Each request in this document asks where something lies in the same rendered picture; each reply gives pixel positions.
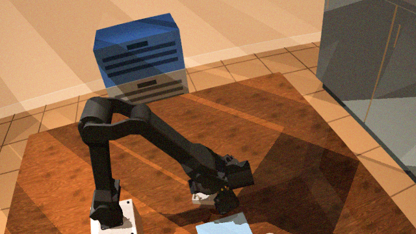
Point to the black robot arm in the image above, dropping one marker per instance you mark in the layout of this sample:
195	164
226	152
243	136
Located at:
208	171

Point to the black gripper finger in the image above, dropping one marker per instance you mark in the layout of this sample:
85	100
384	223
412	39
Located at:
217	198

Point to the light blue flat mat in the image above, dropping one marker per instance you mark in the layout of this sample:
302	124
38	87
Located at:
234	224

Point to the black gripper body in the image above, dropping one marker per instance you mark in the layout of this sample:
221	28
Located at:
227	202

